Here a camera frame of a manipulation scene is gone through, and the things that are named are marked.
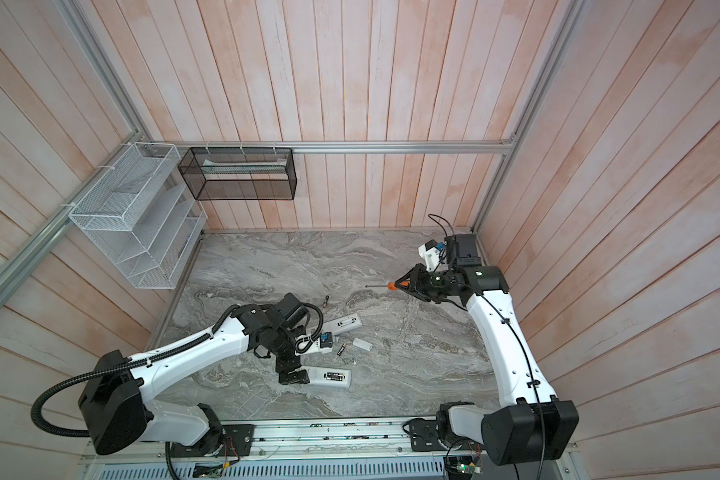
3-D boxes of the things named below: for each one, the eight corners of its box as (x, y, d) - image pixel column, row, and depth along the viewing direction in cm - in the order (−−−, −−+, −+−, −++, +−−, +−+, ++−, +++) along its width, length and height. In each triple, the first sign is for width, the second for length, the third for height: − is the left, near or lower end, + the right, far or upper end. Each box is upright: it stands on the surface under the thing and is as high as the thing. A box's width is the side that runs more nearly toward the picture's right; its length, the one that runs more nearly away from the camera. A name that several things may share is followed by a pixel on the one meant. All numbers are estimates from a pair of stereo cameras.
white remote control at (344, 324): (325, 338, 93) (324, 335, 91) (322, 326, 96) (321, 323, 94) (362, 326, 96) (363, 323, 94) (358, 315, 98) (358, 312, 97)
